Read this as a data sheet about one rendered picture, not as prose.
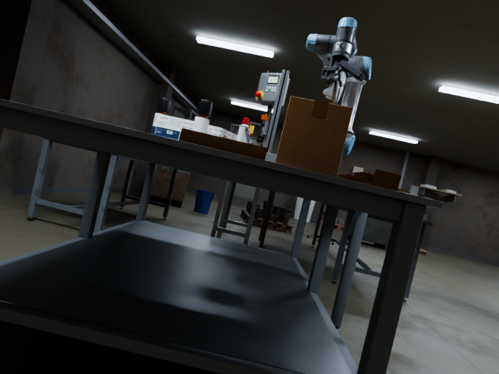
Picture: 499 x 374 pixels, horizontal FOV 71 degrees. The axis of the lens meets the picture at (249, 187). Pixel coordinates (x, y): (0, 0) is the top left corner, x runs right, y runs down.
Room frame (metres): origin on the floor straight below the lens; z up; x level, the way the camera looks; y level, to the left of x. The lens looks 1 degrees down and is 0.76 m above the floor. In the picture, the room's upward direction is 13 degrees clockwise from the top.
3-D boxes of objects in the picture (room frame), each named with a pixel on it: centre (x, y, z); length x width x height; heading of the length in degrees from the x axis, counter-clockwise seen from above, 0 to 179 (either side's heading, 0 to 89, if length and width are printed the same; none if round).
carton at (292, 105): (1.47, -0.22, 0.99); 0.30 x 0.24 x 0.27; 170
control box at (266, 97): (2.28, 0.00, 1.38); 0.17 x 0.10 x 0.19; 54
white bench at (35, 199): (3.88, 1.41, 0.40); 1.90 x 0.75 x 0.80; 175
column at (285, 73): (2.21, -0.06, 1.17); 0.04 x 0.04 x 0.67; 89
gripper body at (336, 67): (1.45, -0.24, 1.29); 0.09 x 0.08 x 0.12; 60
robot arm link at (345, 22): (1.46, -0.24, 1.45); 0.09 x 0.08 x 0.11; 158
